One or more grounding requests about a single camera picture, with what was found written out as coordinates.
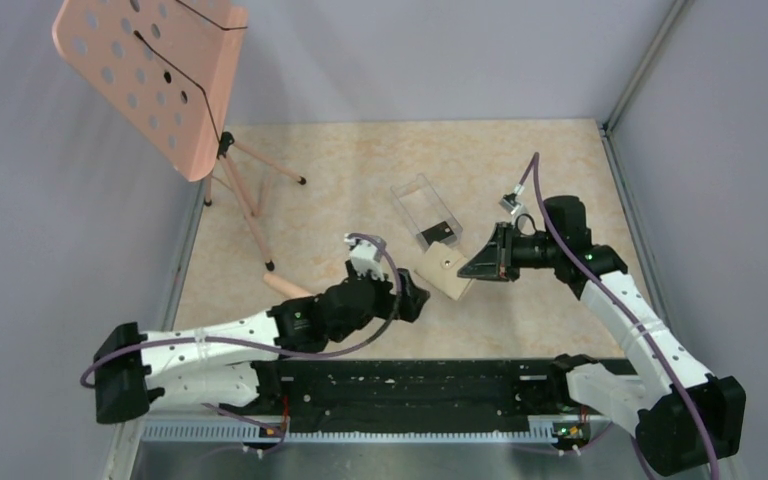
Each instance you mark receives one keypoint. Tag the clear plastic box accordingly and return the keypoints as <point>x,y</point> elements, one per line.
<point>420,206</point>

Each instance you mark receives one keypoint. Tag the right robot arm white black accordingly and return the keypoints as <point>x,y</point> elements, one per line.
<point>679,413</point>

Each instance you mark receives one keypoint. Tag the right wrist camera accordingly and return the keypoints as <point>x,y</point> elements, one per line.
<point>511,205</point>

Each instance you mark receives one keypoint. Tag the pink wooden cylinder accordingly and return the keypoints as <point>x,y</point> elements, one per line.
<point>284,287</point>

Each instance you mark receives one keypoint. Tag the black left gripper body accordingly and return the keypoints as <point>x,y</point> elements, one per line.
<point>385,303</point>

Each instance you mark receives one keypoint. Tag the pink perforated music stand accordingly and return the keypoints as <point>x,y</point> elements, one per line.
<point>169,68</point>

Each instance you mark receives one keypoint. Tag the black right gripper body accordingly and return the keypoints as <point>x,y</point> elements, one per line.
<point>531,252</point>

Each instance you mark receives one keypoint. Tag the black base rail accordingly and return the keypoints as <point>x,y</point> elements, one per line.
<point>453,396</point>

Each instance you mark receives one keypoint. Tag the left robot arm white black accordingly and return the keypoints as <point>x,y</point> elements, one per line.
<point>135,372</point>

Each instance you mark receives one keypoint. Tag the aluminium frame rail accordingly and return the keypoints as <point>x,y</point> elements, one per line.
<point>212,447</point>

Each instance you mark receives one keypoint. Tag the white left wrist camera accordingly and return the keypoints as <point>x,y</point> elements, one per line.
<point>365,255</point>

